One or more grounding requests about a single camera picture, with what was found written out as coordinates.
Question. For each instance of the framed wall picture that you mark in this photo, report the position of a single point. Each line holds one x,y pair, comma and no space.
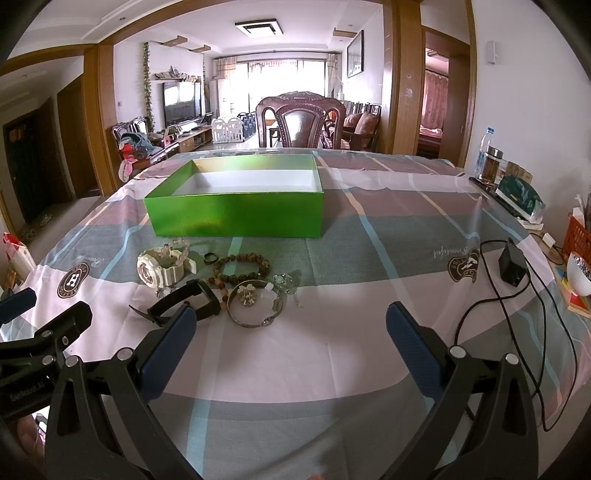
354,55

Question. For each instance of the black power adapter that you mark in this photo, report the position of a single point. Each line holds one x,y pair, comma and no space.
512,264

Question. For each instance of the orange plastic basket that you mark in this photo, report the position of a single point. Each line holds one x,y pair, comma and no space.
577,240

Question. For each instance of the white baby fence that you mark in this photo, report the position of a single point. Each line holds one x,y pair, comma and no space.
230,131

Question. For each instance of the glass tea tumbler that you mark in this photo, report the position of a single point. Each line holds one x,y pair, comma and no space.
491,163

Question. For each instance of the dark green tissue box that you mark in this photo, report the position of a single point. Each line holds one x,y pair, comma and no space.
521,195

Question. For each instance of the wooden armchair with clothes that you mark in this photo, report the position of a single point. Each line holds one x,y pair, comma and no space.
138,148

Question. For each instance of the gold flower brooch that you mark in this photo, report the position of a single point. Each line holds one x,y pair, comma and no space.
247,295

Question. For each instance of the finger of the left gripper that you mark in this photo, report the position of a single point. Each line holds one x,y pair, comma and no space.
45,349
16,304

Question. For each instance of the red and white bag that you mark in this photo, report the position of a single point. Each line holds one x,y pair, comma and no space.
18,256

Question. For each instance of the green cardboard box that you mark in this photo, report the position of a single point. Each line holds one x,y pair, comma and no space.
259,195

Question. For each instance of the wooden tv cabinet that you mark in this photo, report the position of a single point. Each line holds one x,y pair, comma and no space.
194,139

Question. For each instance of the carved wooden dining chair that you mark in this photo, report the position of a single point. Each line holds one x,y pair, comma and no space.
304,120

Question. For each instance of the white bowl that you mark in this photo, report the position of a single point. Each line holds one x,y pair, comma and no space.
578,275

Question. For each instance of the ceiling light fixture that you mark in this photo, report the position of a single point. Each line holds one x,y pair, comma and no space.
260,28

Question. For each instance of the white chunky wristwatch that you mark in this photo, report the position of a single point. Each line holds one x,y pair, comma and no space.
162,268

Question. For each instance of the wooden sofa with cushions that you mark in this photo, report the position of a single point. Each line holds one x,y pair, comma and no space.
361,128

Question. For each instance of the green ivy garland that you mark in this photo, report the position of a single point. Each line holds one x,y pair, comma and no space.
146,85

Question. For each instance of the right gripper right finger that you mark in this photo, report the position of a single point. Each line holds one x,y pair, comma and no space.
482,424

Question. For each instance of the black wristwatch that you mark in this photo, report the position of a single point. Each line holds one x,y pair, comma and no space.
180,298

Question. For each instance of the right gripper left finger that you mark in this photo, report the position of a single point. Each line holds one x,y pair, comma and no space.
81,442

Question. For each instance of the black tray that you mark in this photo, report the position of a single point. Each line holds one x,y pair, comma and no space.
491,191

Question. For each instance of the plastic water bottle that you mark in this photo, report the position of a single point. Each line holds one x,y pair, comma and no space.
483,149

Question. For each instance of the flat screen television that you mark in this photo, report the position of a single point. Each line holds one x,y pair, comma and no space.
181,101

